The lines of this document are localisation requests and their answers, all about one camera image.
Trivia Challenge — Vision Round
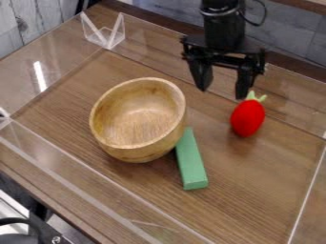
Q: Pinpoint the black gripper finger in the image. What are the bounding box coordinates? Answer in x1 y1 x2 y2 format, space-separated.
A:
235 64 252 100
188 60 212 92

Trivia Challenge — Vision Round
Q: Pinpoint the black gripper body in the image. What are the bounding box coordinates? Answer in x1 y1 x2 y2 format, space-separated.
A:
180 12 264 76

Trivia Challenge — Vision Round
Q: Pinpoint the red strawberry toy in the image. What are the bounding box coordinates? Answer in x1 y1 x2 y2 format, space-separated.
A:
229 91 267 137

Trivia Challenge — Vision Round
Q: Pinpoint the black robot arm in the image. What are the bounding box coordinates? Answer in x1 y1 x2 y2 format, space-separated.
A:
180 0 267 100

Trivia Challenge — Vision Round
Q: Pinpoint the wooden bowl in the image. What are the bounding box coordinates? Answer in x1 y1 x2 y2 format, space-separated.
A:
89 77 185 163

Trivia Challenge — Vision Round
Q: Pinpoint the green rectangular block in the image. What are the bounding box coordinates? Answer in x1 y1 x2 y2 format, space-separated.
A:
176 127 208 191

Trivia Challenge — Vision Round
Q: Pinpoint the black metal stand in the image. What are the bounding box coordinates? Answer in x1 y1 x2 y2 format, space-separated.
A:
0 173 65 244

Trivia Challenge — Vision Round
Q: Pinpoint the clear acrylic corner bracket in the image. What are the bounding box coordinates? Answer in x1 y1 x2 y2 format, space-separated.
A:
80 12 125 50

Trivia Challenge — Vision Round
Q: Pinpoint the clear acrylic tray wall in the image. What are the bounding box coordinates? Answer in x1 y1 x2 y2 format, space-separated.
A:
0 108 213 244

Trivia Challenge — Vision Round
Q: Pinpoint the black cable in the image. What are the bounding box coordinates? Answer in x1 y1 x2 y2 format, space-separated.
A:
0 217 42 244

